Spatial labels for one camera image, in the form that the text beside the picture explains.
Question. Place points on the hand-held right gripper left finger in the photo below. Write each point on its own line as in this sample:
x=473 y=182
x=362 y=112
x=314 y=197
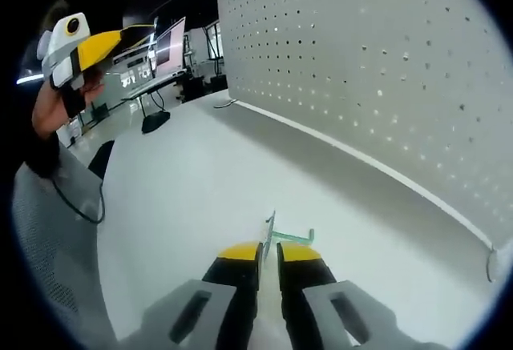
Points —
x=236 y=274

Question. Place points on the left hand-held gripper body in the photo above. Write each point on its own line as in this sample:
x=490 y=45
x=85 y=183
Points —
x=64 y=37

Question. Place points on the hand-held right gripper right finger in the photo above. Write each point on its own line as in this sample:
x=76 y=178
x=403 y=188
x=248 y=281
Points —
x=300 y=274

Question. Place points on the green hook assembly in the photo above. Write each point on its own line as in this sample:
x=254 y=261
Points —
x=292 y=237

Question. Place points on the white perforated mounting plate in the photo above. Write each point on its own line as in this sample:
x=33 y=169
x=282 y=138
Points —
x=360 y=65

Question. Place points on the round plate support foot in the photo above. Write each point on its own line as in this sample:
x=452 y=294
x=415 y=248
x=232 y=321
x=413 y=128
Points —
x=220 y=105
x=487 y=266

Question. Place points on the person's left hand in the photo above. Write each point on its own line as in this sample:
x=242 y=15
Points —
x=48 y=113

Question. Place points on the grey computer monitor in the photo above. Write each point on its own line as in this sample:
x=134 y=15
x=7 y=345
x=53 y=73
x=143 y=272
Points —
x=170 y=45

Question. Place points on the dark equipment cart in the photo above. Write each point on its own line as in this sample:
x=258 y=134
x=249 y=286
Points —
x=192 y=87

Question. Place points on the white standing desk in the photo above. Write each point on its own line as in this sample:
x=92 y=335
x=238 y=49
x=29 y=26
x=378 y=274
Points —
x=155 y=122

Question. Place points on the black armrest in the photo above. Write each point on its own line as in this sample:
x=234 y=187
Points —
x=100 y=159

